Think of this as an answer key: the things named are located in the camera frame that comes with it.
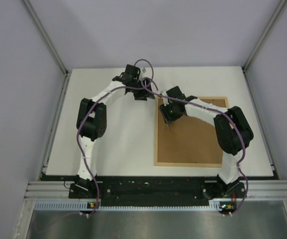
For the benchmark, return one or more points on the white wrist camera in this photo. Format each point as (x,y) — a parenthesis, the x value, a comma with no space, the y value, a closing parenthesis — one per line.
(164,97)
(143,70)

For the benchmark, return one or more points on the aluminium left corner post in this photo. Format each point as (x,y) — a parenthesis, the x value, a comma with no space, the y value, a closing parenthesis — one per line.
(44,36)

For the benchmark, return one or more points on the aluminium corner post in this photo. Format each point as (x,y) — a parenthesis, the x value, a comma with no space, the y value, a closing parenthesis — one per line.
(44,36)
(282,4)

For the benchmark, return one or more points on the aluminium right table rail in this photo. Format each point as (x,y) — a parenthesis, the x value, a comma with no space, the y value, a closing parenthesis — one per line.
(273,162)

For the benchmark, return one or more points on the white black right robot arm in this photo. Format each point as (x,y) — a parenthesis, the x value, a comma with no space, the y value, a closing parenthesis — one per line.
(233,131)

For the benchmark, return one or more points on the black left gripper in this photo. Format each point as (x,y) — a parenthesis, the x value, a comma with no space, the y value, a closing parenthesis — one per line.
(143,94)

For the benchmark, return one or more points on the aluminium left table rail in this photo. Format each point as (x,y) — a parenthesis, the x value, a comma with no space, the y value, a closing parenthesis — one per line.
(53,127)

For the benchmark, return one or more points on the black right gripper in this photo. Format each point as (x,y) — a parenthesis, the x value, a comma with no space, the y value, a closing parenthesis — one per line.
(168,118)

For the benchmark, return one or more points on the wooden picture frame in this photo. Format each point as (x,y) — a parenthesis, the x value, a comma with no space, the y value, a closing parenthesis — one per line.
(190,142)

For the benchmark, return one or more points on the aluminium right corner post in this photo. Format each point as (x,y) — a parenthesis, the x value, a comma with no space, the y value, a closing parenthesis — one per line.
(282,4)

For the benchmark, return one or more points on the aluminium front rail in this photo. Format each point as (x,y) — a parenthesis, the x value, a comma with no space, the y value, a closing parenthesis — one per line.
(259,190)

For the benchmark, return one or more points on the aluminium table rail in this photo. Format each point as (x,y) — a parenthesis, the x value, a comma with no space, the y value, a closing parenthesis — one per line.
(53,127)
(273,162)

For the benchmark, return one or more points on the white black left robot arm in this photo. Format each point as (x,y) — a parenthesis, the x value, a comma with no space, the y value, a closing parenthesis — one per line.
(92,118)

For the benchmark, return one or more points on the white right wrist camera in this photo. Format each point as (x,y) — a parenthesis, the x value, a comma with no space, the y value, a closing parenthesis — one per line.
(164,97)

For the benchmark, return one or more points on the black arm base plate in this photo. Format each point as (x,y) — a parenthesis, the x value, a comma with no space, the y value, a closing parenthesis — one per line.
(131,188)

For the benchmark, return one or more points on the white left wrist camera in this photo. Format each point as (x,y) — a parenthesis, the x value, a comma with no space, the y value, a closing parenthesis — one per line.
(143,70)

